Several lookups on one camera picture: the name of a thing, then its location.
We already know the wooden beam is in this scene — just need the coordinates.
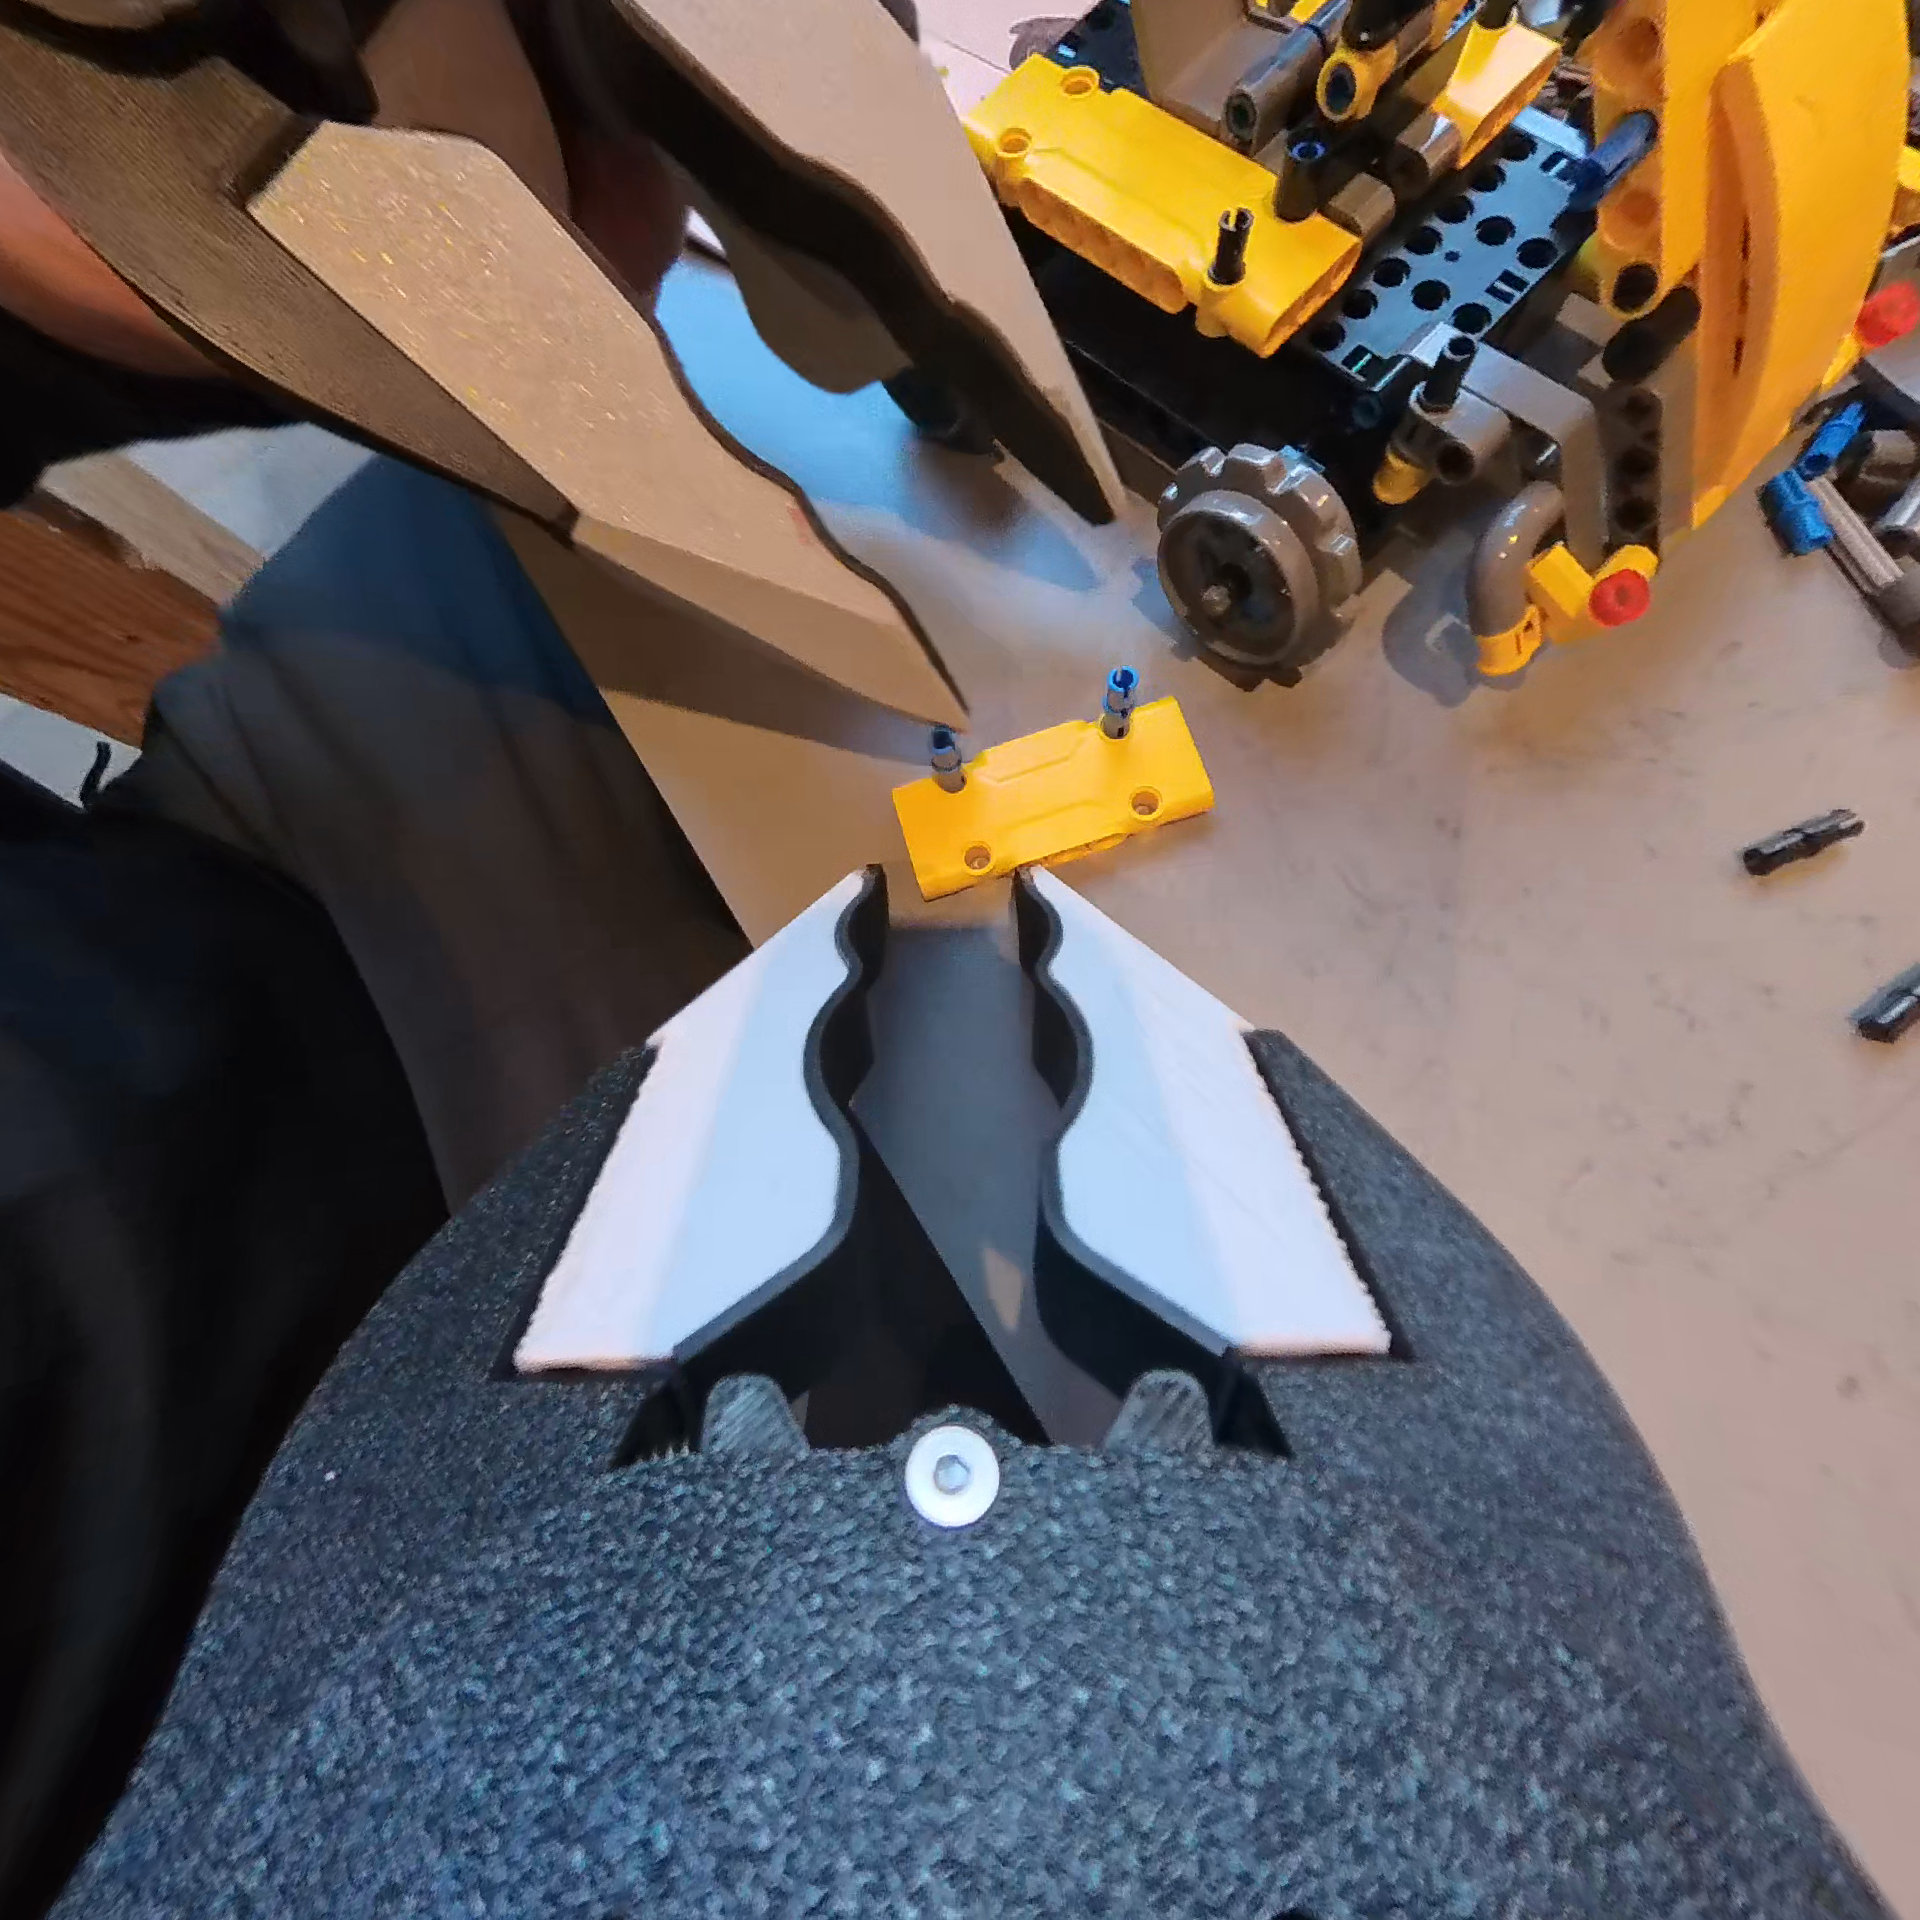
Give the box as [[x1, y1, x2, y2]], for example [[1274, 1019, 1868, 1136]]
[[0, 450, 268, 753]]

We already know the yellow brick toy vehicle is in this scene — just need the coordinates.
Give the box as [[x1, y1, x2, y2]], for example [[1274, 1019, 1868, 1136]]
[[884, 0, 1920, 692]]

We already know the person's dark jacket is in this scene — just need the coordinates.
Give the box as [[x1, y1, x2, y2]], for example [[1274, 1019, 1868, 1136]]
[[0, 749, 452, 1920]]

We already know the yellow brick panel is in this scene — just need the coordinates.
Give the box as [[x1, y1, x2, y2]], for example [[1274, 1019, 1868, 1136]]
[[890, 668, 1216, 902]]

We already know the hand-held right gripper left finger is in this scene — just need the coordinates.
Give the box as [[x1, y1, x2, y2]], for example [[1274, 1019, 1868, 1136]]
[[513, 861, 894, 1384]]

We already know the grey desk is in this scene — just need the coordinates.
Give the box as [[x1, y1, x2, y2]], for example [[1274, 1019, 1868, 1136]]
[[495, 0, 1920, 1920]]

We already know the person's left forearm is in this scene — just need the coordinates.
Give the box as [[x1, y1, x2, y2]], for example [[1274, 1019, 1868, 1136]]
[[0, 150, 354, 504]]

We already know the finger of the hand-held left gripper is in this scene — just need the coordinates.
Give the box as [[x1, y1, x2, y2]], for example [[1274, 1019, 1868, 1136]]
[[240, 118, 974, 738], [606, 0, 1130, 531]]

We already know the pile of loose toy bricks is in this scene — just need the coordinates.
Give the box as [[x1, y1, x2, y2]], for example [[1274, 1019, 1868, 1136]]
[[1754, 390, 1920, 654]]

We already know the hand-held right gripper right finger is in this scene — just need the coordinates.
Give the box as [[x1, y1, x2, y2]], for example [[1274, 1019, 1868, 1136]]
[[1012, 865, 1396, 1367]]

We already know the person's leg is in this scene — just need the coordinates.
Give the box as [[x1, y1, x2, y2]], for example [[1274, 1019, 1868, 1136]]
[[91, 450, 752, 1204]]

